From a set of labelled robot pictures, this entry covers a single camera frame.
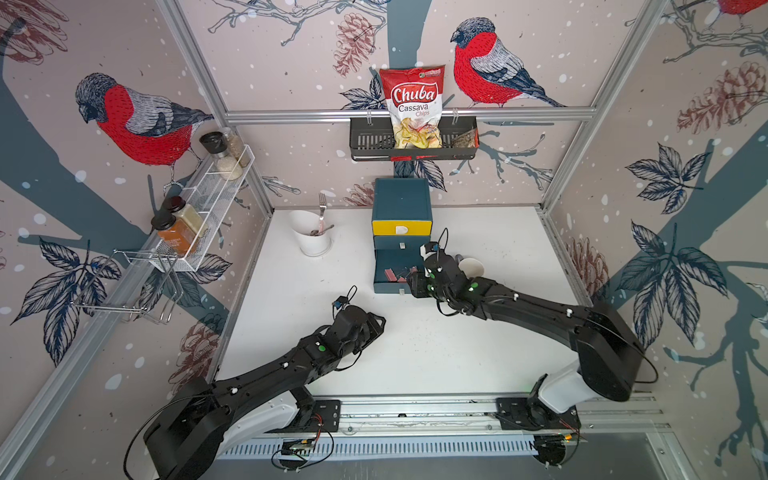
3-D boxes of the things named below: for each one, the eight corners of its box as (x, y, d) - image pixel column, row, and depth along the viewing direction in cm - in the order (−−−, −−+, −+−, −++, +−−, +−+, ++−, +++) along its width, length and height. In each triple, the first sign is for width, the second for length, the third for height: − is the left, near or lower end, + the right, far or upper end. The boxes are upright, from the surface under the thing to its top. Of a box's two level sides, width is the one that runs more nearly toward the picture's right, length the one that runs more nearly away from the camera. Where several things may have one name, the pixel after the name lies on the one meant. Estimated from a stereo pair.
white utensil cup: (298, 259, 107) (287, 235, 96) (300, 236, 114) (290, 211, 103) (330, 255, 108) (323, 230, 97) (330, 232, 115) (323, 207, 104)
